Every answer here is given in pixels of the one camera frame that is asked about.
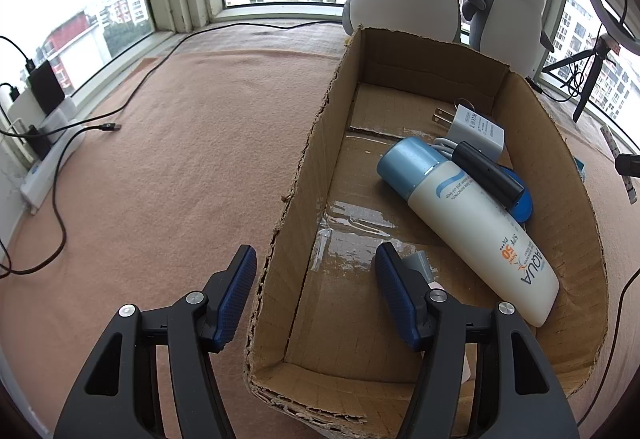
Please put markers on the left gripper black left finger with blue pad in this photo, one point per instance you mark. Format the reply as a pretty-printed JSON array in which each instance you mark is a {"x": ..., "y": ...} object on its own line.
[{"x": 116, "y": 393}]

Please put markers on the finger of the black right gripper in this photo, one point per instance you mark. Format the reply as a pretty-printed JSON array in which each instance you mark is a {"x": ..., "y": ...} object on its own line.
[{"x": 628, "y": 165}]

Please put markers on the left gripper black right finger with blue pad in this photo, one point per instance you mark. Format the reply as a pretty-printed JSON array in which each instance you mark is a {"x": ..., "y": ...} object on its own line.
[{"x": 516, "y": 393}]

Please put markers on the black mini tripod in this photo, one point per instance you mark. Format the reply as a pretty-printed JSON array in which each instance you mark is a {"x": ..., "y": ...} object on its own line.
[{"x": 579, "y": 72}]

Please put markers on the blue round flat object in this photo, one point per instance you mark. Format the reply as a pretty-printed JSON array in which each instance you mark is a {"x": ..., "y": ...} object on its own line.
[{"x": 522, "y": 210}]

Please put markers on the black cylindrical device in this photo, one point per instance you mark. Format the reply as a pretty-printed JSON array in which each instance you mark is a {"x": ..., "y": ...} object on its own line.
[{"x": 504, "y": 188}]

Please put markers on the white sunscreen bottle blue cap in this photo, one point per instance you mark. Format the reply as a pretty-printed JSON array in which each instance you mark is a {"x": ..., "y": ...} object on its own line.
[{"x": 474, "y": 225}]

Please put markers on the white usb charger plug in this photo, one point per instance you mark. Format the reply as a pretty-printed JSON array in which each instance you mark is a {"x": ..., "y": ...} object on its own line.
[{"x": 467, "y": 125}]

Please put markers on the grey pink small tube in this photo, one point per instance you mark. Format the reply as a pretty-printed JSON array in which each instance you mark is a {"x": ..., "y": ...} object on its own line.
[{"x": 419, "y": 262}]

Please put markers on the small grey penguin plush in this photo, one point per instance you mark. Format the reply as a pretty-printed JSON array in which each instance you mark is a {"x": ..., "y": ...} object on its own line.
[{"x": 509, "y": 31}]

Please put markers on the brown cardboard box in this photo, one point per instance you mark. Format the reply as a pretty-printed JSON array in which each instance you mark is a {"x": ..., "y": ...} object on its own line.
[{"x": 438, "y": 269}]

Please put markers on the white power strip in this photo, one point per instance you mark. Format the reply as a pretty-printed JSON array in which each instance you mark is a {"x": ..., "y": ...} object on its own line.
[{"x": 54, "y": 132}]

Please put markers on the pink blanket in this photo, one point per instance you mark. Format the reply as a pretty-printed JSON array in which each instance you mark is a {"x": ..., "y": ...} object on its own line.
[{"x": 205, "y": 162}]

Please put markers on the black power adapter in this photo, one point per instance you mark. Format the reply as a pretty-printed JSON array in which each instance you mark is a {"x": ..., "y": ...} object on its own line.
[{"x": 41, "y": 145}]

